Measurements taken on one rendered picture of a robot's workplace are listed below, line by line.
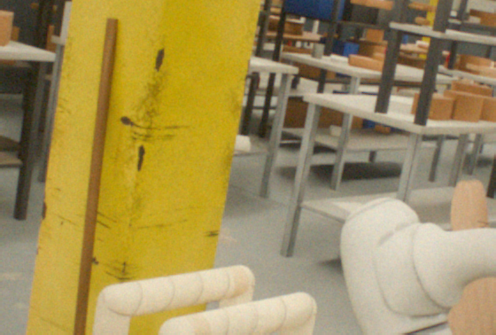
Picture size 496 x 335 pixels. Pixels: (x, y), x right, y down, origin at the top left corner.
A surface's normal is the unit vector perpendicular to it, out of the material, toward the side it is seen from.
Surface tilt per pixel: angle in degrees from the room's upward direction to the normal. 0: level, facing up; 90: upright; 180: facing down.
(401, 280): 86
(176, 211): 90
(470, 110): 90
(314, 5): 90
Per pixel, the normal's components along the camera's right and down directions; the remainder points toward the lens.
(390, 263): -0.50, -0.12
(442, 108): 0.72, 0.26
